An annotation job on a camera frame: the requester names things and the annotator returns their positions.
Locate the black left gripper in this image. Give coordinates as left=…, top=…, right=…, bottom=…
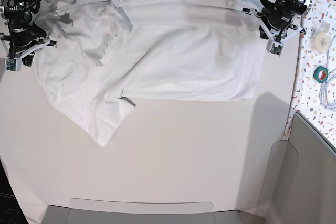
left=260, top=0, right=298, bottom=39

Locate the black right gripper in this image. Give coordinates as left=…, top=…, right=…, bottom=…
left=6, top=19, right=50, bottom=67

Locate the white t-shirt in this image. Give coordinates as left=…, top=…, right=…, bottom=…
left=33, top=0, right=267, bottom=146

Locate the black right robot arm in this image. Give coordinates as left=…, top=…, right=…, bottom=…
left=1, top=0, right=56, bottom=71

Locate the clear tape dispenser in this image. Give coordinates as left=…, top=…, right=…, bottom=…
left=310, top=22, right=331, bottom=53

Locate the green tape roll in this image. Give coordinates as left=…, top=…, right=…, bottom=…
left=313, top=66, right=328, bottom=83

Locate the terrazzo pattern side surface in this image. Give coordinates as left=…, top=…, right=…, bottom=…
left=283, top=0, right=335, bottom=146

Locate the grey chair right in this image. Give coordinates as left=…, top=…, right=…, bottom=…
left=239, top=113, right=335, bottom=223

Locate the white coiled cable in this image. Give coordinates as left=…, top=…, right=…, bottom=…
left=319, top=35, right=336, bottom=110

